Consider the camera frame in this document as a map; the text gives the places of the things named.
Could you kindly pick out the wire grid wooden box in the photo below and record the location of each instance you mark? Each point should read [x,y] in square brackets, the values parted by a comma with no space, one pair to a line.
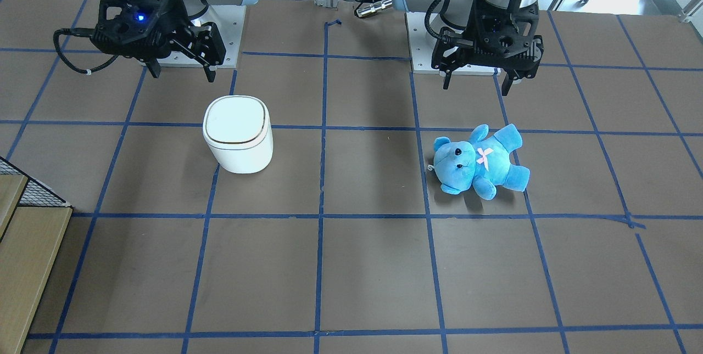
[34,221]

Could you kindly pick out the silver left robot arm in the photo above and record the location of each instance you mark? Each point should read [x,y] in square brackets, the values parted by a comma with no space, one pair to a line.
[429,19]

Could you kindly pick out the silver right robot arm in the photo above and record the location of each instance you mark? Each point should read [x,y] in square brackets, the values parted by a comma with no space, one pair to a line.
[202,11]

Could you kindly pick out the silver metal cylinder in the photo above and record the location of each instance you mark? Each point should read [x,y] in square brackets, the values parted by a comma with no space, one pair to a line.
[368,9]

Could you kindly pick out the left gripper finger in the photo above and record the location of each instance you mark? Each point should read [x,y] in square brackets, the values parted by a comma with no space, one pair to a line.
[516,72]
[449,54]

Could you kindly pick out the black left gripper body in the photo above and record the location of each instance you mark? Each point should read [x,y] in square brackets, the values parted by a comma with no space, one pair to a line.
[451,49]

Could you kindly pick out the blue teddy bear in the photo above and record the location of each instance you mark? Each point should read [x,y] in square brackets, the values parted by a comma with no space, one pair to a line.
[482,162]

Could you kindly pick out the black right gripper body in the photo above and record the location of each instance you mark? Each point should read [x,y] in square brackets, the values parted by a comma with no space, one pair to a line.
[174,17]

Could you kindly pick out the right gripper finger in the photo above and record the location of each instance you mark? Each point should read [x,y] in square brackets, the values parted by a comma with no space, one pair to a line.
[153,67]
[202,44]

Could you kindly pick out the white trash can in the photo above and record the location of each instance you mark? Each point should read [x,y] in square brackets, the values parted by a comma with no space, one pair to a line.
[237,129]

